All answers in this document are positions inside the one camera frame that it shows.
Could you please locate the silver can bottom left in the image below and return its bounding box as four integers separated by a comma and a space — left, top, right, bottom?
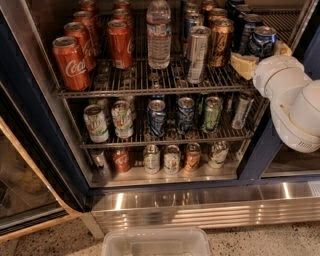
90, 149, 110, 176

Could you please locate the rear red Coca-Cola can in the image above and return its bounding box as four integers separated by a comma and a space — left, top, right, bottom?
78, 0, 99, 15

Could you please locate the blue pepsi can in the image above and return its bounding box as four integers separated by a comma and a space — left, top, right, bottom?
247, 26, 277, 59
230, 3, 253, 29
238, 14, 263, 55

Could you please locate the silver can middle shelf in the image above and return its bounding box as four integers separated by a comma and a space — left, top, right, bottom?
231, 93, 254, 130

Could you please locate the middle wire fridge shelf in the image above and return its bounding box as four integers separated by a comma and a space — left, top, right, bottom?
60, 88, 268, 149

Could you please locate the red coca-cola can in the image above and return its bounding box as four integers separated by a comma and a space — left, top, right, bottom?
73, 11, 100, 56
52, 36, 90, 91
112, 147, 130, 172
78, 0, 99, 15
64, 22, 96, 71

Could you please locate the top wire fridge shelf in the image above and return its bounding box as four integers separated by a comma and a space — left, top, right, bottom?
55, 9, 301, 100

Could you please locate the clear plastic water bottle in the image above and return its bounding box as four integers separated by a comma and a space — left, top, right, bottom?
146, 0, 172, 69

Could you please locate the front brown root beer can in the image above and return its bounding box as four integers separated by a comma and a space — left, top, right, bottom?
209, 18, 234, 67

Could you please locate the front middle Coca-Cola can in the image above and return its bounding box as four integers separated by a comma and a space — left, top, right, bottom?
107, 19, 133, 69

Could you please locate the middle shelf right Pepsi can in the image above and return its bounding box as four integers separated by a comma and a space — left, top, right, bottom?
176, 97, 195, 134

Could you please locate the blue silver can behind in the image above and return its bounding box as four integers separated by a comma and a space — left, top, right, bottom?
182, 13, 204, 42

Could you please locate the left white 7up can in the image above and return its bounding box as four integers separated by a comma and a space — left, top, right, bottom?
83, 104, 109, 143

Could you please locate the rear brown root beer can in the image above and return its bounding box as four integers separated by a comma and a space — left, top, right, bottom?
200, 0, 218, 14

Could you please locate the tall silver energy can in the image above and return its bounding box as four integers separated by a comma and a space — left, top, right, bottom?
186, 26, 211, 84

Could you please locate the white green can bottom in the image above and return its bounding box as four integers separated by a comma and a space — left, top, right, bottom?
163, 145, 181, 175

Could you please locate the rear middle Coca-Cola can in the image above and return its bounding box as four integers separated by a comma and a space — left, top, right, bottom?
113, 0, 131, 10

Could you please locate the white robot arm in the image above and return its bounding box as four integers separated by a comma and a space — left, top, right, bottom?
231, 42, 320, 153

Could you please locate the green soda can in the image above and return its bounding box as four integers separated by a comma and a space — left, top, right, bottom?
201, 96, 223, 133

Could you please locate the middle shelf left Pepsi can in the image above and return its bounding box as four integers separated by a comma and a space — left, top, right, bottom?
147, 100, 166, 137

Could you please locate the open glass fridge door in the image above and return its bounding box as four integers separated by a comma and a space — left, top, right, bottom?
0, 88, 80, 242

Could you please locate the white can bottom shelf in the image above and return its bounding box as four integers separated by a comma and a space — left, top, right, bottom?
143, 144, 160, 174

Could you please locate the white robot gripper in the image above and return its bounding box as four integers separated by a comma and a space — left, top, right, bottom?
231, 40, 311, 99

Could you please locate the red Coca-Cola can bottom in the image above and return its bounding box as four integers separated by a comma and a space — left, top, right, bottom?
112, 147, 130, 172

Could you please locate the front red Coca-Cola can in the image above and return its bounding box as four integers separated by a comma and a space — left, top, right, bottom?
52, 36, 90, 91

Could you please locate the white can bottom right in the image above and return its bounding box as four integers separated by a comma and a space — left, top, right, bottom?
208, 141, 229, 169

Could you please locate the shelf pepsi can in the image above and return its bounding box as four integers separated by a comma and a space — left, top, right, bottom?
176, 97, 195, 134
147, 100, 166, 137

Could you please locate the clear plastic bin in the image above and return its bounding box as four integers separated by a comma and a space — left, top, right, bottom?
101, 228, 212, 256

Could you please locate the white 7up can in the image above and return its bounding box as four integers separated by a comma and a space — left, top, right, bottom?
111, 100, 133, 139
83, 104, 109, 143

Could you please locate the brown root beer can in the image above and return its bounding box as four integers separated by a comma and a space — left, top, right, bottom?
207, 8, 228, 23
200, 0, 218, 14
209, 18, 234, 67

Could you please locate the brown can bottom shelf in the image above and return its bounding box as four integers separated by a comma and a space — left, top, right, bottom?
184, 143, 201, 172

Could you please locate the wire fridge shelf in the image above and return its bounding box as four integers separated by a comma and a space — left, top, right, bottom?
60, 88, 268, 149
55, 9, 301, 100

